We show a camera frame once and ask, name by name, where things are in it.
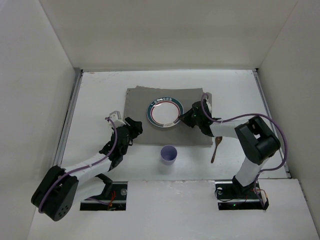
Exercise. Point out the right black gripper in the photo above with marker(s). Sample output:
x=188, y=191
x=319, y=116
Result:
x=191, y=117

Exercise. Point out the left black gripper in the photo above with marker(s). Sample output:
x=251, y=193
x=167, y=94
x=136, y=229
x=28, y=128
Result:
x=130, y=127

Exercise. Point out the white plate green rim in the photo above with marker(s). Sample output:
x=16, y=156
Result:
x=164, y=112

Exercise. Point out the grey cloth placemat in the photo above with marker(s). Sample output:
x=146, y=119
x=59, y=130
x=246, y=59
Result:
x=137, y=102

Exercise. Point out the brown wooden spoon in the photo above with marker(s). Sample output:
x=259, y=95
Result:
x=218, y=140

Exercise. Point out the purple plastic cup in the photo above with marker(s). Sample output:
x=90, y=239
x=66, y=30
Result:
x=168, y=155

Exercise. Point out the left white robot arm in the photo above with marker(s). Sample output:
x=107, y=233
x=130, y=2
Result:
x=61, y=187

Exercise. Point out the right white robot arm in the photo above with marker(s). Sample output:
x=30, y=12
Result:
x=258, y=141

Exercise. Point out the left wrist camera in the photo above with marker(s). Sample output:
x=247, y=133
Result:
x=115, y=119

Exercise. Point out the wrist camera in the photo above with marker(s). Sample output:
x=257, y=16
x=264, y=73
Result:
x=115, y=119
x=207, y=102

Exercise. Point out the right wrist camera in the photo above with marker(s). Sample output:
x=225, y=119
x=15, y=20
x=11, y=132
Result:
x=207, y=102

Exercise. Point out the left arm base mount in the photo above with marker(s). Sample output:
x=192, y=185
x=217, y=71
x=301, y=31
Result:
x=112, y=198

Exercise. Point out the left aluminium table rail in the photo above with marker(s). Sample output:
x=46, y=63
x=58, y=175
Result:
x=59, y=154

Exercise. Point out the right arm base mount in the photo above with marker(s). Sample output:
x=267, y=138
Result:
x=230, y=197

